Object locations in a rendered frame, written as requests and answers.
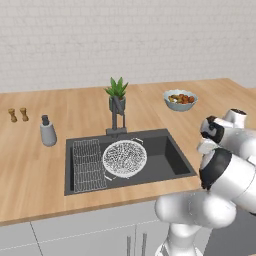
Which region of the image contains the dark grey sink faucet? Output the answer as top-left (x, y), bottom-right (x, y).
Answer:
top-left (105, 95), bottom-right (129, 137)

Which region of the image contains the mixed fruit pile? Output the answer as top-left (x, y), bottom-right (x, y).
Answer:
top-left (167, 93), bottom-right (196, 105)

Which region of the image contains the narrow grey cabinet door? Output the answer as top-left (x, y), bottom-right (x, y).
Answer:
top-left (134, 219), bottom-right (172, 256)

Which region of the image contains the pale blue bowl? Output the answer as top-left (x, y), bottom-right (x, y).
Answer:
top-left (162, 88), bottom-right (199, 113)

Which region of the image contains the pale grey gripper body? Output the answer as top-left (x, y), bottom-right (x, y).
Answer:
top-left (196, 137), bottom-right (221, 155)

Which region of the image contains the wide grey cabinet door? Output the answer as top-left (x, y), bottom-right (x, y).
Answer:
top-left (37, 224), bottom-right (137, 256)

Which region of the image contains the grey wire sink rack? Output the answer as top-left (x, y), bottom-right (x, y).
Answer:
top-left (71, 138), bottom-right (109, 194)

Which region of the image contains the small brown shaker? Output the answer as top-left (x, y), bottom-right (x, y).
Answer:
top-left (7, 108), bottom-right (18, 124)
top-left (19, 107), bottom-right (30, 123)

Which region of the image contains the grey false drawer front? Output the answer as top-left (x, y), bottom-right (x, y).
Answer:
top-left (30, 199), bottom-right (161, 245)

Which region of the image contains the grey corner cabinet front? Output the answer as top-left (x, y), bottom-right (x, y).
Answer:
top-left (0, 221), bottom-right (42, 256)

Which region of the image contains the dark grey sink basin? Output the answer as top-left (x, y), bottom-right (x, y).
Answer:
top-left (63, 128), bottom-right (198, 197)

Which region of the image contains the grey soap dispenser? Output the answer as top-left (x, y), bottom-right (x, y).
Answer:
top-left (39, 114), bottom-right (58, 148)

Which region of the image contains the white mesh colander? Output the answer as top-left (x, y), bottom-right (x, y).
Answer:
top-left (101, 137), bottom-right (149, 181)

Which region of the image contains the green plant in grey pot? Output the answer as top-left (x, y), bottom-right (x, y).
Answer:
top-left (102, 76), bottom-right (130, 113)

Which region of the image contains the dark grey dishwasher front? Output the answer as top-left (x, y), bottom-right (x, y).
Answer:
top-left (203, 207), bottom-right (256, 256)

